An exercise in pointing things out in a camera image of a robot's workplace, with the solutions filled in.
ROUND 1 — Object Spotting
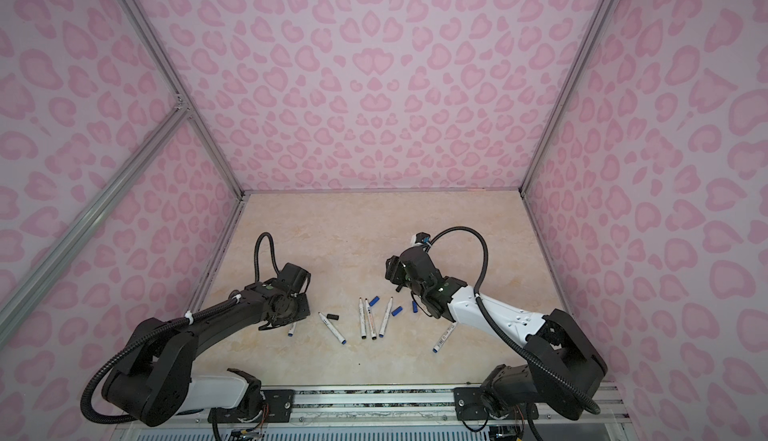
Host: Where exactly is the white marker blue end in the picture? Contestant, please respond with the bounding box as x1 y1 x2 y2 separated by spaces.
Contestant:
318 313 347 345

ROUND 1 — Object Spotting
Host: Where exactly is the white marker centre right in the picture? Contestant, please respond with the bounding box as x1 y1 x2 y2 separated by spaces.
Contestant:
364 298 378 340

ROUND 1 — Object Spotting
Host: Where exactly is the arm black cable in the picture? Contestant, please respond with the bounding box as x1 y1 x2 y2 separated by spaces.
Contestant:
79 232 283 425
427 226 602 416

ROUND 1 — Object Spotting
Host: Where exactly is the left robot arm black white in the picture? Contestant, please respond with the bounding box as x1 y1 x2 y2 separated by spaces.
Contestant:
80 263 311 427

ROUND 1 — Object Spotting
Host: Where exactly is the white marker blue tip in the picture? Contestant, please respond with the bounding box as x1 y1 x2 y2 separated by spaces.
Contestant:
378 297 394 338

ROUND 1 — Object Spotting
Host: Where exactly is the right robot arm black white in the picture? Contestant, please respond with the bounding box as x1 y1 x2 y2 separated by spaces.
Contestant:
385 244 607 421

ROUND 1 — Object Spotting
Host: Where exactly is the aluminium frame strut diagonal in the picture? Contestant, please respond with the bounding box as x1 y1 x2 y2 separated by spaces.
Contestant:
1 104 189 346

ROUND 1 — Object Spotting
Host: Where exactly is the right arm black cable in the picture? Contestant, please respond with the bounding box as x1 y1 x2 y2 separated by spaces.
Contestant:
427 226 602 416

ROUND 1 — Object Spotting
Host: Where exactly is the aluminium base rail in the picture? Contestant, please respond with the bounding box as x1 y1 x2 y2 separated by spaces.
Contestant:
110 383 638 440

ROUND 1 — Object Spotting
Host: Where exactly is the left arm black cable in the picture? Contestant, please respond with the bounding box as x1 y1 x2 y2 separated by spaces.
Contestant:
79 232 283 425

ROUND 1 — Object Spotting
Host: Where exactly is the white marker far right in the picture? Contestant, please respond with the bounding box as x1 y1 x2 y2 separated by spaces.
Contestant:
432 323 457 353

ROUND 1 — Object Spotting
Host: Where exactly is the white marker centre left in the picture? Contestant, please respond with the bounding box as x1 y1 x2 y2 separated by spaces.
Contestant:
358 298 368 340

